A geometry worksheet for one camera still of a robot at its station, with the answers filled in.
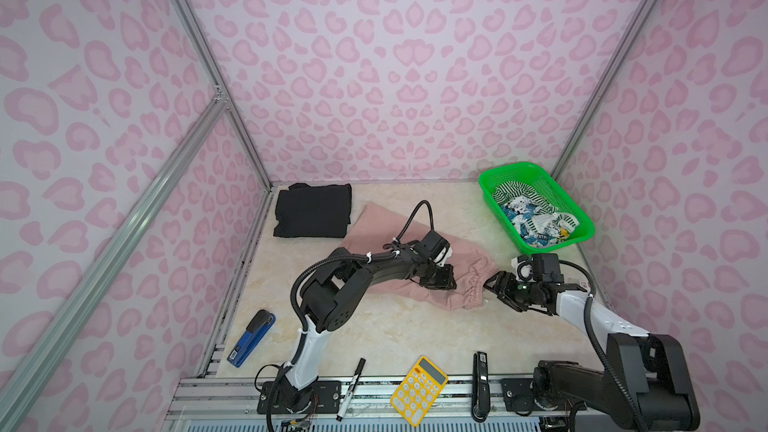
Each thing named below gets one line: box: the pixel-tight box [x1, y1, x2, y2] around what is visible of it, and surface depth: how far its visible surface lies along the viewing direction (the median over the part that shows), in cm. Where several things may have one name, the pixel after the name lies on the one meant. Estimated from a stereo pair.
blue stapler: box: [227, 309, 277, 368], surface depth 82 cm
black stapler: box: [471, 351, 491, 423], surface depth 74 cm
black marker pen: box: [336, 358, 366, 422], surface depth 75 cm
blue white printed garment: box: [502, 197, 565, 247], surface depth 102 cm
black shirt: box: [273, 183, 352, 238], surface depth 111 cm
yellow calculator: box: [390, 355, 449, 427], surface depth 75 cm
